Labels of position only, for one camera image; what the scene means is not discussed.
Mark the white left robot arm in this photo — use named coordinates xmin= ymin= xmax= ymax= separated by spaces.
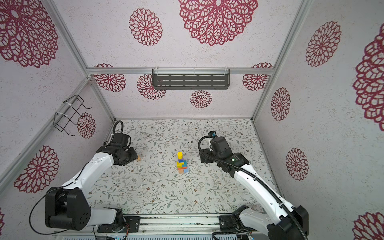
xmin=45 ymin=133 xmax=138 ymax=232

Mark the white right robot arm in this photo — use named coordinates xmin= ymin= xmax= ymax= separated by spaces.
xmin=198 ymin=131 xmax=309 ymax=240

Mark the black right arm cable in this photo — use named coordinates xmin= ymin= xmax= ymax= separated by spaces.
xmin=197 ymin=130 xmax=310 ymax=240

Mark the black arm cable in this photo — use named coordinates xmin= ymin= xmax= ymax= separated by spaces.
xmin=197 ymin=130 xmax=310 ymax=240
xmin=28 ymin=120 xmax=133 ymax=240

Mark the black wire wall rack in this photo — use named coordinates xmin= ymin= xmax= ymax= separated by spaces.
xmin=53 ymin=95 xmax=91 ymax=137

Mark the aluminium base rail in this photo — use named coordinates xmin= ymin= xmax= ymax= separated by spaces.
xmin=53 ymin=212 xmax=306 ymax=238

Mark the dark grey wall shelf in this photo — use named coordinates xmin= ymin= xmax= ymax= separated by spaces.
xmin=152 ymin=69 xmax=231 ymax=90

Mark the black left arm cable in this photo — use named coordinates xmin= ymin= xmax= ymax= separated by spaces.
xmin=28 ymin=120 xmax=133 ymax=240

